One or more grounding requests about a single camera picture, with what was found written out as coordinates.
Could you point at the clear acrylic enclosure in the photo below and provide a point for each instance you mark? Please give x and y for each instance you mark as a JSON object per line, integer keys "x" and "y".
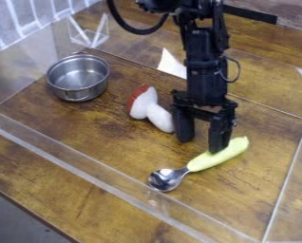
{"x": 75, "y": 159}

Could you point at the black bar on table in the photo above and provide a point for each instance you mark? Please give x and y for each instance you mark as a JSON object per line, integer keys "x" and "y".
{"x": 251, "y": 14}

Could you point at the white red toy mushroom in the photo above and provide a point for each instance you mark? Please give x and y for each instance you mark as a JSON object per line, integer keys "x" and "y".
{"x": 143, "y": 107}

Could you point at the small steel pot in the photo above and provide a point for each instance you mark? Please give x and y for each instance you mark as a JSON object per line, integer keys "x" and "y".
{"x": 78, "y": 77}

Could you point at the green handled metal spoon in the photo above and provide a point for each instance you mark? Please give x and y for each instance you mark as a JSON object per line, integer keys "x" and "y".
{"x": 166, "y": 179}

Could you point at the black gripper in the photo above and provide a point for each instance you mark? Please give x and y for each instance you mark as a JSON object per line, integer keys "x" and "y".
{"x": 203, "y": 102}

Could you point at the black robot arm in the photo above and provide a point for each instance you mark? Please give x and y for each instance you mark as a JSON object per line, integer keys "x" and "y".
{"x": 204, "y": 37}

